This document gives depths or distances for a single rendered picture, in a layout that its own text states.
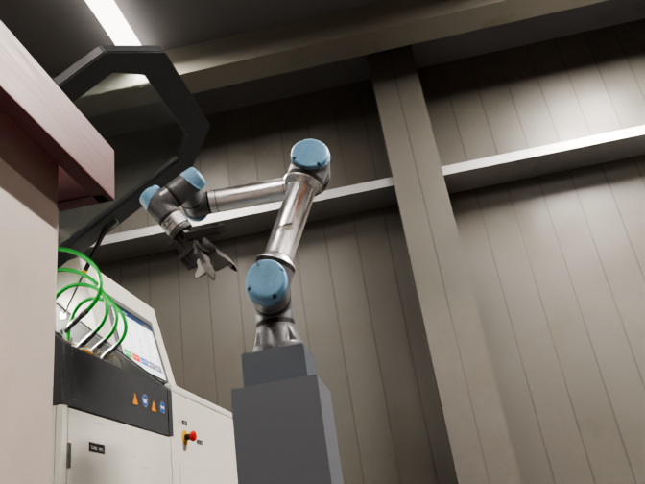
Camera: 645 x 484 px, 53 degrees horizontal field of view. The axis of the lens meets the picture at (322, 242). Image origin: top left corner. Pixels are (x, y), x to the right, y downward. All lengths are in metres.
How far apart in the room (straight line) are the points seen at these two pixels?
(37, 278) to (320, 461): 1.18
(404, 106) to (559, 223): 1.21
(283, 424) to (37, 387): 1.18
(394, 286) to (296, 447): 2.41
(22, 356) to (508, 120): 4.16
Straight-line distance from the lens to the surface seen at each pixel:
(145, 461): 2.17
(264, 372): 1.84
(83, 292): 2.71
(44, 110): 0.68
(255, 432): 1.79
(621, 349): 4.07
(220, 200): 2.11
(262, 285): 1.79
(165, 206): 1.99
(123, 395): 2.08
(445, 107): 4.64
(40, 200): 0.72
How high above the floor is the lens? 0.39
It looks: 25 degrees up
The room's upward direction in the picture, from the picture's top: 9 degrees counter-clockwise
